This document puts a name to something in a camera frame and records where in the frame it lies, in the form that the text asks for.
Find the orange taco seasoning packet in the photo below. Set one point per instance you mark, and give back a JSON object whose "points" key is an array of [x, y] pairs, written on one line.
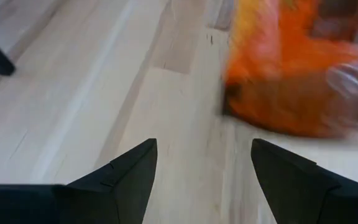
{"points": [[291, 71]]}

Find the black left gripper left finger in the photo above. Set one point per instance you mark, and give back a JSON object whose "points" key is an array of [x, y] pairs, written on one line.
{"points": [[89, 199]]}

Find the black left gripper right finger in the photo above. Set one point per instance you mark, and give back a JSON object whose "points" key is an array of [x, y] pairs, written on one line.
{"points": [[309, 199]]}

